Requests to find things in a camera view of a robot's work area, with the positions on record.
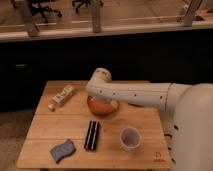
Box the black office chair left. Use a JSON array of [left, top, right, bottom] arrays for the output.
[[26, 0, 62, 23]]

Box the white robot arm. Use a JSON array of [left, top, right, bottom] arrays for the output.
[[86, 68, 213, 171]]

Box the black rectangular bar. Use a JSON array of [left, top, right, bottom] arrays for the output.
[[84, 121, 100, 151]]

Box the orange bowl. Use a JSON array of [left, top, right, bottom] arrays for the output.
[[87, 96, 117, 115]]

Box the black office chair centre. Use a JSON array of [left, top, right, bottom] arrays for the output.
[[72, 0, 104, 13]]

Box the blue sponge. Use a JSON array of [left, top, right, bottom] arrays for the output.
[[50, 139, 76, 163]]

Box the black office chair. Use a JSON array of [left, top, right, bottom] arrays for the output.
[[26, 0, 62, 23], [72, 0, 104, 13]]

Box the white paper cup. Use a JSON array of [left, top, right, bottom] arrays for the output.
[[119, 127, 142, 151]]

